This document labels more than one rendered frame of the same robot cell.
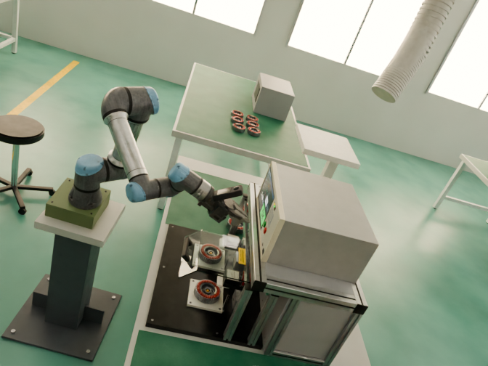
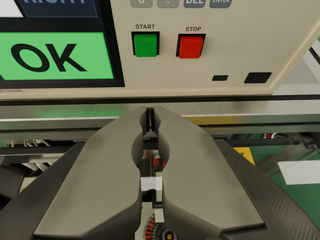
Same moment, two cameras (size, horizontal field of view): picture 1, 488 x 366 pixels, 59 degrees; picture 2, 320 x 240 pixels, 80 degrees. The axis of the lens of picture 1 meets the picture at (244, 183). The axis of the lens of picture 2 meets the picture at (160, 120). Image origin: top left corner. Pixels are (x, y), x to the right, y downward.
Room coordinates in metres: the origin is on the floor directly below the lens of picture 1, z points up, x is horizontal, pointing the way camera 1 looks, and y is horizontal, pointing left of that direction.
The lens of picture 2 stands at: (1.39, 0.00, 1.28)
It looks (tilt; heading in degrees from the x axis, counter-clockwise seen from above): 57 degrees down; 276
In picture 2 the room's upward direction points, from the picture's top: 3 degrees clockwise
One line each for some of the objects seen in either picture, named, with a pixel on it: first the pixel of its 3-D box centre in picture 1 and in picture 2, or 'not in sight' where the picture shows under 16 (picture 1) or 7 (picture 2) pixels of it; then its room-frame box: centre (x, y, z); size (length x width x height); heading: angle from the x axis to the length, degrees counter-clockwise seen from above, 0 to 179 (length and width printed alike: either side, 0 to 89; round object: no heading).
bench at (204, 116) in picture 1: (231, 141); not in sight; (3.84, 0.26, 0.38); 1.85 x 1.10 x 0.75; 11
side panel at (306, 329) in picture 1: (311, 332); not in sight; (1.23, -0.45, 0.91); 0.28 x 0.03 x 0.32; 101
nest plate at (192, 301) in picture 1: (205, 295); not in sight; (1.36, -0.02, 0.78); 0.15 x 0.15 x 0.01; 11
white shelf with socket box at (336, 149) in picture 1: (312, 173); not in sight; (2.47, -0.39, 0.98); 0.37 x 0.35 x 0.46; 11
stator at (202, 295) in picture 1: (207, 291); not in sight; (1.36, -0.02, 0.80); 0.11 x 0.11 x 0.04
